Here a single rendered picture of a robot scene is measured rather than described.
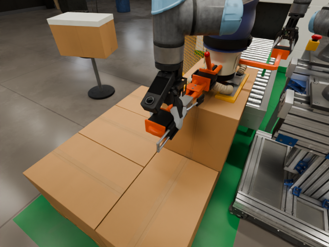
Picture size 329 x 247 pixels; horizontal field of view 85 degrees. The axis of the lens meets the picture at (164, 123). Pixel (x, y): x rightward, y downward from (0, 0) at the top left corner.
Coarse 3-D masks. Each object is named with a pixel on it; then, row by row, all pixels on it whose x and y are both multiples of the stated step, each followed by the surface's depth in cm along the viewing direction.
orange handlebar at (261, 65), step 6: (240, 60) 95; (246, 60) 94; (276, 60) 94; (258, 66) 92; (264, 66) 90; (270, 66) 89; (276, 66) 89; (192, 84) 74; (204, 84) 75; (192, 90) 71; (198, 90) 71; (192, 96) 68; (198, 96) 72; (168, 108) 63; (150, 126) 56; (150, 132) 55; (156, 132) 54; (162, 132) 54
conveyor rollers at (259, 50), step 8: (256, 40) 295; (264, 40) 291; (272, 40) 292; (248, 48) 268; (256, 48) 264; (264, 48) 265; (248, 56) 242; (256, 56) 239; (264, 56) 240; (272, 64) 224; (256, 80) 193; (264, 80) 190; (256, 88) 181; (264, 88) 177; (256, 96) 168; (256, 104) 156
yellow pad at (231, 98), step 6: (246, 78) 104; (228, 84) 98; (234, 84) 94; (240, 84) 99; (234, 90) 94; (240, 90) 95; (216, 96) 91; (222, 96) 90; (228, 96) 90; (234, 96) 90
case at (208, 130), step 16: (208, 96) 94; (240, 96) 94; (192, 112) 90; (208, 112) 85; (224, 112) 83; (240, 112) 83; (192, 128) 96; (208, 128) 91; (224, 128) 86; (176, 144) 111; (192, 144) 104; (208, 144) 97; (224, 144) 92; (208, 160) 105; (224, 160) 99
